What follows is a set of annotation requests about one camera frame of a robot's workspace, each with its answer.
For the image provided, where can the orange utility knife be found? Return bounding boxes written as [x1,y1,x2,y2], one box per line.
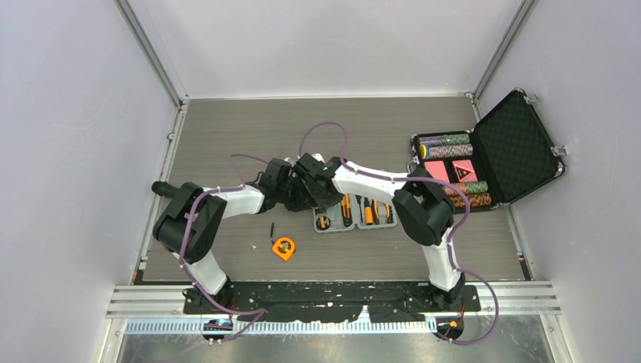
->
[341,194,352,228]

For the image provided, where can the grey plastic tool case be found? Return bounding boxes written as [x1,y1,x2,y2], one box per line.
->
[312,194,398,233]

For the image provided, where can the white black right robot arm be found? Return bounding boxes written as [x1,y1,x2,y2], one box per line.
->
[293,154,466,311]

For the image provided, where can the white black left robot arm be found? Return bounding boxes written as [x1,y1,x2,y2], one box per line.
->
[151,158,310,313]

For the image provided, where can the red card deck with triangle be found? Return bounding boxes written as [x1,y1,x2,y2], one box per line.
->
[452,159,478,183]

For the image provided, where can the black orange-tipped tool handle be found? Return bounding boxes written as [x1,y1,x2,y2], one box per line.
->
[151,181,179,198]

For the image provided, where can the small orange screwdriver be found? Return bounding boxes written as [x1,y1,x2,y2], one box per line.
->
[356,195,374,226]

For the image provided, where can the orange black pliers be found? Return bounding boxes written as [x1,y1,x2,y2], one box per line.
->
[372,200,394,225]

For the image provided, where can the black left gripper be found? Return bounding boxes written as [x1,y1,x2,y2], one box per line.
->
[276,175,318,213]

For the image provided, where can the black aluminium poker chip case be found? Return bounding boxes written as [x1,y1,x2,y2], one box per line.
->
[410,88,566,212]

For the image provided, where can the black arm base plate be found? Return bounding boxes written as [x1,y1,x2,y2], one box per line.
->
[182,280,482,324]

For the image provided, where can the red playing card deck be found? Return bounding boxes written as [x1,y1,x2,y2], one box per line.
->
[424,160,450,182]

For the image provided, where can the orange tape measure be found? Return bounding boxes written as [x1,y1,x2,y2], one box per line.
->
[270,222,296,262]

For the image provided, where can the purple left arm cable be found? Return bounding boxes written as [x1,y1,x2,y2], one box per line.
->
[179,153,271,342]

